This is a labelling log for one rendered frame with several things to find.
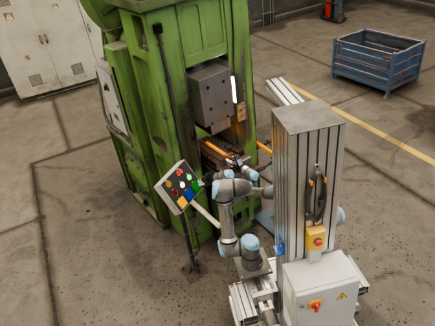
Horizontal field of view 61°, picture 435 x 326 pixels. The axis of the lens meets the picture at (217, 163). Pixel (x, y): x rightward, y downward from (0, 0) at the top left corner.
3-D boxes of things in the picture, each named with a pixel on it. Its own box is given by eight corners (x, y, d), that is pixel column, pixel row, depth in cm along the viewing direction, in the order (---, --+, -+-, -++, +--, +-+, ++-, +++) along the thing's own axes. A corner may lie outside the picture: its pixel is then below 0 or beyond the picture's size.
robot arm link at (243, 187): (252, 176, 220) (251, 178, 269) (234, 178, 221) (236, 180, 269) (254, 196, 219) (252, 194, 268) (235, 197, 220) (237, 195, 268)
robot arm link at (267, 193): (277, 204, 262) (236, 200, 303) (287, 196, 267) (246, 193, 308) (271, 190, 259) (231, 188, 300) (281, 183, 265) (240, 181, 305)
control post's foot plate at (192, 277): (210, 271, 348) (209, 264, 342) (191, 284, 338) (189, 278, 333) (197, 257, 362) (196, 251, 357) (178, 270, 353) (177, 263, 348)
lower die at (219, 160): (234, 160, 331) (234, 152, 326) (217, 169, 322) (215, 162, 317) (207, 142, 359) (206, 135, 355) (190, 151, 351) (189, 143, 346)
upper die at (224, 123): (231, 126, 310) (230, 116, 304) (211, 135, 301) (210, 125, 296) (202, 110, 339) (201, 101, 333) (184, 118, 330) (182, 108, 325)
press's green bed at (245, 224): (256, 227, 386) (253, 193, 359) (228, 245, 370) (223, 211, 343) (224, 201, 424) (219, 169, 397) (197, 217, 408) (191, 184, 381)
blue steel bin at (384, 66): (419, 83, 601) (429, 39, 559) (386, 99, 571) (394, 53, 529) (359, 65, 688) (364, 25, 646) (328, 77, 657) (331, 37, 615)
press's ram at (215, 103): (242, 110, 310) (238, 65, 287) (205, 127, 294) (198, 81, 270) (213, 96, 339) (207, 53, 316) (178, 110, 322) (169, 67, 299)
